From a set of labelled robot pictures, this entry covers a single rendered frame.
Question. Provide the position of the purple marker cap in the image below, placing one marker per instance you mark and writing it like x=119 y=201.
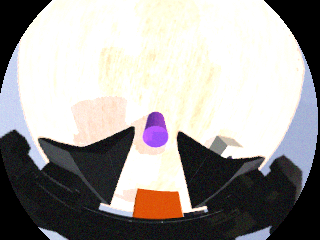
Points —
x=155 y=133

